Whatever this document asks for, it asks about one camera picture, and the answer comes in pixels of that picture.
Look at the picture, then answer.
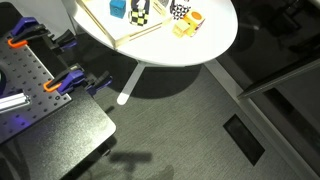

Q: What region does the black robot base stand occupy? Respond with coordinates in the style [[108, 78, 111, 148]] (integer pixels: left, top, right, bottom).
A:
[[0, 1, 118, 180]]

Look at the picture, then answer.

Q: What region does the wooden tray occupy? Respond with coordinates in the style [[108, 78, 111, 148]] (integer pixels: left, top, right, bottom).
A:
[[76, 0, 172, 49]]

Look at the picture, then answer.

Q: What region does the orange cube with hole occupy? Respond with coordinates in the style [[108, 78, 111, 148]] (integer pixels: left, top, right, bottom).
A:
[[183, 9, 205, 37]]

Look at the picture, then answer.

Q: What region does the blue cube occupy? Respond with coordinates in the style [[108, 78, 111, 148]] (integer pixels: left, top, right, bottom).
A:
[[109, 0, 126, 19]]

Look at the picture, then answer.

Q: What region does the white round table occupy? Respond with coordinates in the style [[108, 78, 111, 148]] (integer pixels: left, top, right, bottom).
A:
[[62, 0, 238, 105]]

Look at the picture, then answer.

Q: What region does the black yellow checkered block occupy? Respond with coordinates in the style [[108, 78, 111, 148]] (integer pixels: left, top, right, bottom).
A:
[[128, 0, 150, 26]]

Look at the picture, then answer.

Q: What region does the near purple spring clamp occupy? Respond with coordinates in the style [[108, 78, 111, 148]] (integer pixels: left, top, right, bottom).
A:
[[43, 63, 113, 96]]

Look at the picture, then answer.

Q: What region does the purple spring clamp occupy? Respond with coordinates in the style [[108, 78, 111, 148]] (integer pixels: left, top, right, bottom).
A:
[[43, 63, 113, 96], [7, 17, 77, 52]]

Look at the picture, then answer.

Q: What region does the black floor outlet cover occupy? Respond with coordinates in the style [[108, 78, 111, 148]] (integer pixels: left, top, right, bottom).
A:
[[223, 114, 265, 166]]

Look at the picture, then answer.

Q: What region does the black perforated breadboard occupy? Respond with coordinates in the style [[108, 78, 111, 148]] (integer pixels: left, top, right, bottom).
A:
[[0, 35, 72, 143]]

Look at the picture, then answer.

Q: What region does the far purple spring clamp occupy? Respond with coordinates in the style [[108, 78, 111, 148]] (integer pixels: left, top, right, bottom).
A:
[[7, 17, 77, 52]]

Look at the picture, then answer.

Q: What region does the silver aluminium extrusion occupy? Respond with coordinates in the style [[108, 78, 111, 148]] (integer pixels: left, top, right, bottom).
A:
[[0, 93, 31, 113]]

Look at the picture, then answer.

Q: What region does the black cube with red ring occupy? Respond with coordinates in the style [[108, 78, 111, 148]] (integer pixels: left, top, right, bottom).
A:
[[169, 0, 191, 20]]

